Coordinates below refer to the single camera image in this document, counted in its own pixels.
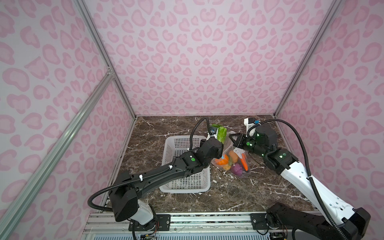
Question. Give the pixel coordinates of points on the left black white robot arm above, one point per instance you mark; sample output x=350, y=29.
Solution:
x=126, y=198

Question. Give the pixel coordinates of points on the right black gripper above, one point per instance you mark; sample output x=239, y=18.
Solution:
x=240, y=140

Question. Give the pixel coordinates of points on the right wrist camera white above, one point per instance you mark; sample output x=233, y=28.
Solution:
x=250, y=124

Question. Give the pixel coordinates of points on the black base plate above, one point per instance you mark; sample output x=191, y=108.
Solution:
x=264, y=221
x=160, y=223

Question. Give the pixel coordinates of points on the small orange fruit toy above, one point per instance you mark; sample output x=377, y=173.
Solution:
x=233, y=156

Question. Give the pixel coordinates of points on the orange tomato toy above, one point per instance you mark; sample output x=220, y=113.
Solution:
x=224, y=163

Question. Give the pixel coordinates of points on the purple onion toy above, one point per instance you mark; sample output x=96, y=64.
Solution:
x=237, y=169

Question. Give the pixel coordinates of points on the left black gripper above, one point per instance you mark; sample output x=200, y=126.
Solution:
x=220, y=152

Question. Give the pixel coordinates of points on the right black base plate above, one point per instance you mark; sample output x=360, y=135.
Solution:
x=264, y=221

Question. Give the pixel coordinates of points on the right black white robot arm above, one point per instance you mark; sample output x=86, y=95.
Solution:
x=338, y=219

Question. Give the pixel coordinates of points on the green lettuce toy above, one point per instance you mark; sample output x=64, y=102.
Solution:
x=220, y=133

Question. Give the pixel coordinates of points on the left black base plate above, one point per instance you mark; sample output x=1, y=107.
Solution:
x=160, y=223

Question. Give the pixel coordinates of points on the clear zip top bag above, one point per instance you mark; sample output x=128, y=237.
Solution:
x=228, y=146

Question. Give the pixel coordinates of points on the aluminium front rail frame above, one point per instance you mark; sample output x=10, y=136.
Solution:
x=192, y=226

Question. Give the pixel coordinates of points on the orange carrot toy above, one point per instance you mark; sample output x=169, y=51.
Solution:
x=244, y=162

